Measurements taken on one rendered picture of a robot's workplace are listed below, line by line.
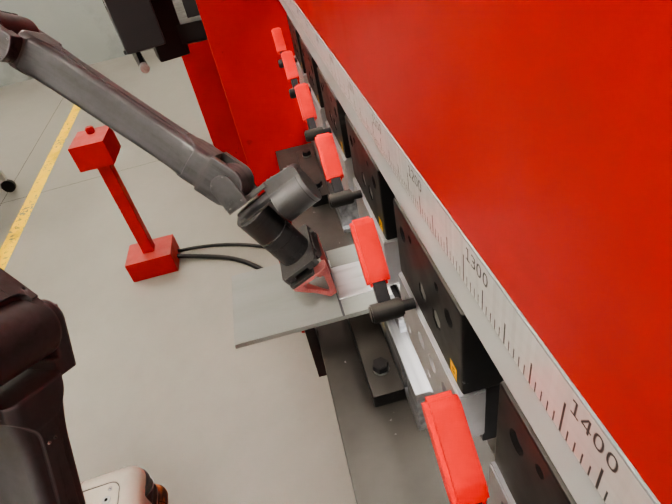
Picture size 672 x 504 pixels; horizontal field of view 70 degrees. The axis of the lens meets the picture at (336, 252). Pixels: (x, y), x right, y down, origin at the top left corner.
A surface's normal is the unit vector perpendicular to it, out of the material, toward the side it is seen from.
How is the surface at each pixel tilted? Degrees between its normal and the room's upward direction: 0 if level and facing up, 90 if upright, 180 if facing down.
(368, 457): 0
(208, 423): 0
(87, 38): 90
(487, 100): 90
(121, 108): 66
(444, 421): 39
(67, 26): 90
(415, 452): 0
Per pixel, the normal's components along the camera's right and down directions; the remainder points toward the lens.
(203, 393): -0.17, -0.77
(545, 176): -0.97, 0.25
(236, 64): 0.20, 0.58
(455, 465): 0.00, -0.22
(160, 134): -0.07, 0.26
